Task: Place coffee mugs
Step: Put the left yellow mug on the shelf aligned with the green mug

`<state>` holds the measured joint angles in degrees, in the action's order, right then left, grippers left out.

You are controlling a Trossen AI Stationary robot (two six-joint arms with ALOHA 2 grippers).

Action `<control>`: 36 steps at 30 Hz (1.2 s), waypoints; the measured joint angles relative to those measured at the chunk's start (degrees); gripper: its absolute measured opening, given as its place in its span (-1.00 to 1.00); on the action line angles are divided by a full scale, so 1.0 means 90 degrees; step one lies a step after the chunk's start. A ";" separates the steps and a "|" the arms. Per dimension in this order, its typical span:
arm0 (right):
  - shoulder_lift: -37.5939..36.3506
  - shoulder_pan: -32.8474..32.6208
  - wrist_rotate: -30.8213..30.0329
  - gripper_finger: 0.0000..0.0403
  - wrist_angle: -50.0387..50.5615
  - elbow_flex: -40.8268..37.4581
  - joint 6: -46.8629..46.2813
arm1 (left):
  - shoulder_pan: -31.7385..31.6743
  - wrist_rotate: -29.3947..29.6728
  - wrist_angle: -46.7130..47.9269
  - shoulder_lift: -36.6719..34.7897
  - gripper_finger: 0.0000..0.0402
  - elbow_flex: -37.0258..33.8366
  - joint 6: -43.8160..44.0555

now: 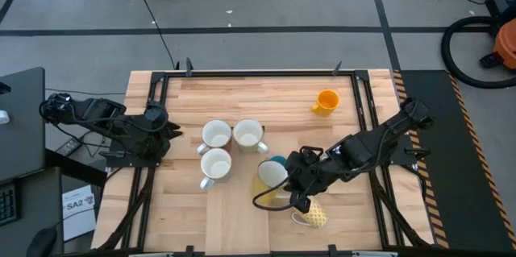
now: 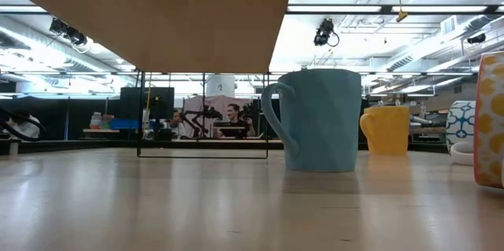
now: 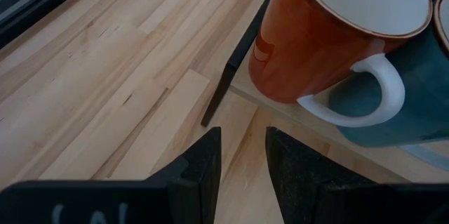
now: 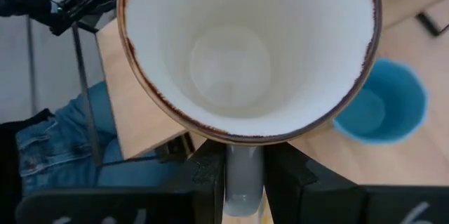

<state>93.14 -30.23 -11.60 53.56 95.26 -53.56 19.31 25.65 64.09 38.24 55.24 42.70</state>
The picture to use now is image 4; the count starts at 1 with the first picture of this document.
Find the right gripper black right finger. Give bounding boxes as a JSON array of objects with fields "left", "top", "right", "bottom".
[{"left": 263, "top": 142, "right": 366, "bottom": 224}]

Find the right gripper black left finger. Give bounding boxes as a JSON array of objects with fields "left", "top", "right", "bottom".
[{"left": 163, "top": 140, "right": 225, "bottom": 224}]

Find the blue faceted mug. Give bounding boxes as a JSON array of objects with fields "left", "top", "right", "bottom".
[{"left": 332, "top": 58, "right": 429, "bottom": 145}]

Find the beige stoneware mug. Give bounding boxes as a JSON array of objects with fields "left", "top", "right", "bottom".
[{"left": 116, "top": 0, "right": 383, "bottom": 218}]

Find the person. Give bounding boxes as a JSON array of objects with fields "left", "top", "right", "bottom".
[{"left": 0, "top": 81, "right": 192, "bottom": 200}]

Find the black metal table frame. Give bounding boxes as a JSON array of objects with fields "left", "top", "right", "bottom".
[{"left": 72, "top": 22, "right": 196, "bottom": 169}]

